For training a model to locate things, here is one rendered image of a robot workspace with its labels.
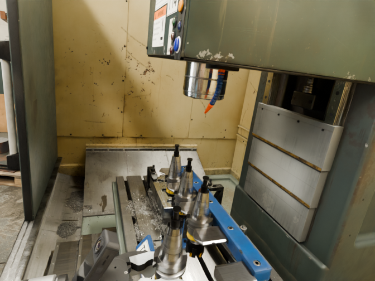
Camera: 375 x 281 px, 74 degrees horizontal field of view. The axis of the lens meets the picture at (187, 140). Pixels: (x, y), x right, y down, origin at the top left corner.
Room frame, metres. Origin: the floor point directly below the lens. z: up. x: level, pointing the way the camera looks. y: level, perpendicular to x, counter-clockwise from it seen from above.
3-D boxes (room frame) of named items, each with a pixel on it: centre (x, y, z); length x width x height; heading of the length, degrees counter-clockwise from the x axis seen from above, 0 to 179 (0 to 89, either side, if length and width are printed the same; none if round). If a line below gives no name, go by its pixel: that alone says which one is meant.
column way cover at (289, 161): (1.12, -0.45, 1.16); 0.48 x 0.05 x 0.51; 21
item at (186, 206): (0.57, -0.03, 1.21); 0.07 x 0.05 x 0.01; 111
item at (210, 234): (0.47, -0.07, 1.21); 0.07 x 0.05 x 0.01; 111
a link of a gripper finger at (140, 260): (0.40, 0.04, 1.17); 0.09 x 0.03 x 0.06; 125
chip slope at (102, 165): (1.57, 0.21, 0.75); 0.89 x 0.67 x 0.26; 111
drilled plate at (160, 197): (1.07, 0.01, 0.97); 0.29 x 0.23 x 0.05; 21
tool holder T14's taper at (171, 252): (0.38, 0.00, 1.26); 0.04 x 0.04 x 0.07
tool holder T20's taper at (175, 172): (0.72, 0.03, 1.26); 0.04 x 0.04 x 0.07
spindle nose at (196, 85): (0.96, -0.04, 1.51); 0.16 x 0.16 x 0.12
